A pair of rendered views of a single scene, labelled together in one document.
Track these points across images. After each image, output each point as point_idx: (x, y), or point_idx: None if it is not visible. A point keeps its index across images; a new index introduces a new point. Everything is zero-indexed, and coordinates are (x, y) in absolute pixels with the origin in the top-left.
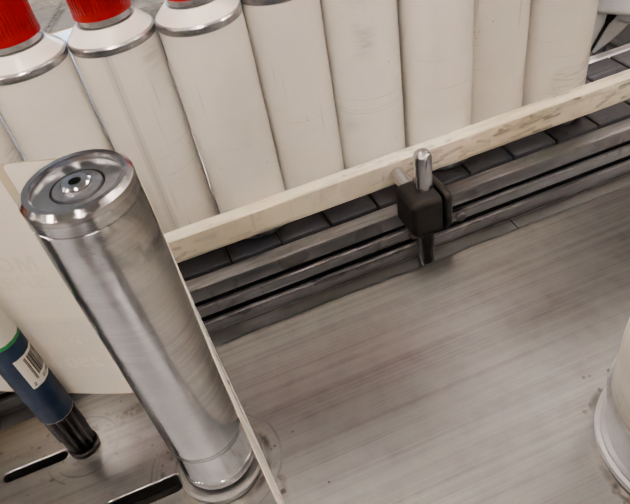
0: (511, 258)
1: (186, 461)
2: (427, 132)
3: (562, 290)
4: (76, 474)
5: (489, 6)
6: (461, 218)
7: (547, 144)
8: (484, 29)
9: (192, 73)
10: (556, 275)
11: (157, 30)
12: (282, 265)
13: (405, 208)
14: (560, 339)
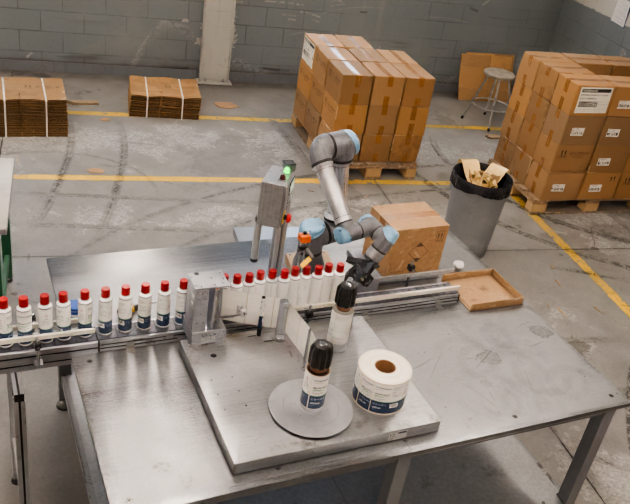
0: (320, 324)
1: (278, 334)
2: (311, 302)
3: (326, 329)
4: (258, 337)
5: (324, 285)
6: (314, 318)
7: (331, 309)
8: (323, 288)
9: (281, 287)
10: (326, 327)
11: (236, 253)
12: None
13: (306, 313)
14: (324, 334)
